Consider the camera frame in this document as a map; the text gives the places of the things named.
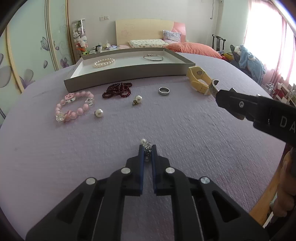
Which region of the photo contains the white wire rack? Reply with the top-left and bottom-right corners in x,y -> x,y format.
264,82 -> 296,105

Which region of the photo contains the dark red bead necklace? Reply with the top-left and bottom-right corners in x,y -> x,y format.
102,82 -> 133,98

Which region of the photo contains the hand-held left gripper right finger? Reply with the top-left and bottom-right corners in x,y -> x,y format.
151,144 -> 270,241

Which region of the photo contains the clear plush toy tube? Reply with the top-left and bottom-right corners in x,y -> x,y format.
71,20 -> 88,64

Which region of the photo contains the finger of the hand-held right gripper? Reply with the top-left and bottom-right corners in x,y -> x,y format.
216,89 -> 258,121

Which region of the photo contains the person's right hand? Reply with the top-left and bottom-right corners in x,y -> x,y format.
272,148 -> 296,218

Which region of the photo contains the blue plush garment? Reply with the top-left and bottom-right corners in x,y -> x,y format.
238,45 -> 265,84

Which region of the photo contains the white pearl bracelet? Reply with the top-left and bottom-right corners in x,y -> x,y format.
93,58 -> 115,69

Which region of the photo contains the pink curtain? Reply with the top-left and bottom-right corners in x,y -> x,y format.
245,0 -> 296,98

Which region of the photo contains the black wooden chair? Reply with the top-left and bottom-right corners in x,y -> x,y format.
211,34 -> 226,51

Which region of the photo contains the beige pink headboard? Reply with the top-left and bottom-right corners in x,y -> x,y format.
115,19 -> 186,45

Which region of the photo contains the flower print wardrobe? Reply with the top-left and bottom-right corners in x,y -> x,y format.
0,0 -> 74,126

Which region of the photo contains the yellow wrist watch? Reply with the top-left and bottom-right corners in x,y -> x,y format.
186,66 -> 214,95

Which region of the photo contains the wide silver cuff bracelet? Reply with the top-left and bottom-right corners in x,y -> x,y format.
208,79 -> 220,96

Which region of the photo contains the white patterned pillow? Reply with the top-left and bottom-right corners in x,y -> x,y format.
128,39 -> 169,49

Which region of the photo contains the pink bead bracelet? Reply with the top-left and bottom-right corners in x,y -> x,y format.
55,91 -> 95,123

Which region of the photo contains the folded pink quilt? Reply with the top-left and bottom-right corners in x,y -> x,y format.
164,42 -> 223,59

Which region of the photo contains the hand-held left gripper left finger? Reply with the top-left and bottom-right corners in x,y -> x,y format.
25,145 -> 145,241

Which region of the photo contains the grey cardboard tray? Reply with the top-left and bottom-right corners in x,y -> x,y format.
64,47 -> 195,92

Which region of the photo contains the small purple pillow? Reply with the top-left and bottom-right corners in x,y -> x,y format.
162,30 -> 182,43

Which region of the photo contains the thin silver bangle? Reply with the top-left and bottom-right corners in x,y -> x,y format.
143,54 -> 164,62

